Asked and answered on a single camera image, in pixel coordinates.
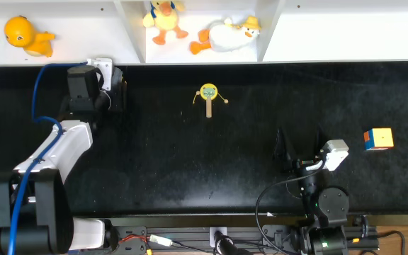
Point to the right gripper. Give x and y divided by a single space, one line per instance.
301 165

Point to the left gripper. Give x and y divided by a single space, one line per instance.
118 95

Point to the many-coloured puzzle cube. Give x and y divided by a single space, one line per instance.
381 138

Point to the yellow wooden rattle drum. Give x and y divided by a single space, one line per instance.
209 93

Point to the yellow rubber duck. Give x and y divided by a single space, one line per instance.
18 32

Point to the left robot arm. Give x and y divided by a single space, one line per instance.
69 145

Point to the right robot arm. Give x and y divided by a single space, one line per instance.
333 203

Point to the white shelf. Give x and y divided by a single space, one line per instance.
83 35

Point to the white plush duck yellow hat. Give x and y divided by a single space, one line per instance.
229 37

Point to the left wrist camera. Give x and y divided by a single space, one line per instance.
103 72

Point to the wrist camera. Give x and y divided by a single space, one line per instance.
103 72
335 152

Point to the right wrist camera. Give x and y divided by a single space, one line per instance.
335 152

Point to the mounting rail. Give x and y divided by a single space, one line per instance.
197 241

